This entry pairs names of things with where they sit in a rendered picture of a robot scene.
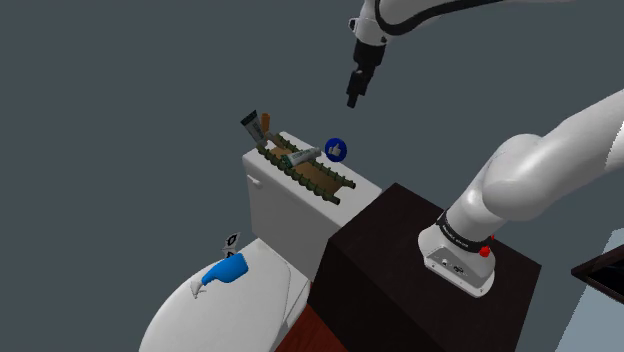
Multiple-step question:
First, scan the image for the blue thumbs-up round badge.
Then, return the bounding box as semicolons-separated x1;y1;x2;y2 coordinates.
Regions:
324;137;349;164

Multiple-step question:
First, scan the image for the white green toothpaste tube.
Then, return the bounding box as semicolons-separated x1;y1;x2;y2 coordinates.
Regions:
281;147;323;169

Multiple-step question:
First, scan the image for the bamboo tray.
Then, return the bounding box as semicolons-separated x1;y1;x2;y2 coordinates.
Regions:
255;133;357;206

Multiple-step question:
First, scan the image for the grey black tube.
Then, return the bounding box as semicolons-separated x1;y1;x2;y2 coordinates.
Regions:
240;109;269;148

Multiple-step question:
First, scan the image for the white toilet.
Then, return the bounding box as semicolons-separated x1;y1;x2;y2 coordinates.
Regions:
137;131;384;352

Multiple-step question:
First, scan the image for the dark brown robot stand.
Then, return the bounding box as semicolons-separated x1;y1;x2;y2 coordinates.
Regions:
307;182;543;352

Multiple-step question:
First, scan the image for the black white patterned small object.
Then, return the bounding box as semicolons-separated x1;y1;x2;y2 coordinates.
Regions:
222;231;242;260

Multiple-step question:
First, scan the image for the blue spray bottle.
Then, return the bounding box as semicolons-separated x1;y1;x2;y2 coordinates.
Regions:
189;252;250;300

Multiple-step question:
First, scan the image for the dark framed furniture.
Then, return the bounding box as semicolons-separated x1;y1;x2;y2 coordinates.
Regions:
570;242;624;300

